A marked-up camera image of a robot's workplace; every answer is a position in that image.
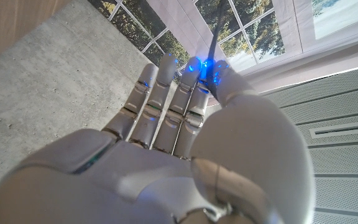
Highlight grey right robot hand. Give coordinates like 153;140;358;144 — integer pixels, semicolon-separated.
0;52;316;224

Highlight black velcro strap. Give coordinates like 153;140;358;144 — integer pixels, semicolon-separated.
205;0;226;100

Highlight linear ceiling air slot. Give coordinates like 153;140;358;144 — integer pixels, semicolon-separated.
309;119;358;139

